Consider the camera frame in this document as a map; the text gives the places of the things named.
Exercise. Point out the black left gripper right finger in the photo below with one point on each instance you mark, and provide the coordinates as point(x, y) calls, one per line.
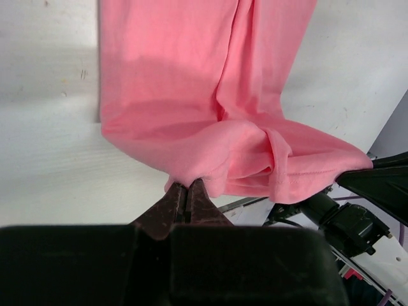
point(199, 208)

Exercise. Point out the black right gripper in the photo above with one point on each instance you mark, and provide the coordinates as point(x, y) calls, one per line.
point(353, 229)

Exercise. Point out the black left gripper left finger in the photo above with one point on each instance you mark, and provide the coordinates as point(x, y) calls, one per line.
point(157, 221)

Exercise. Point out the pink t-shirt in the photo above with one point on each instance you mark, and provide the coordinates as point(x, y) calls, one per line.
point(193, 89)

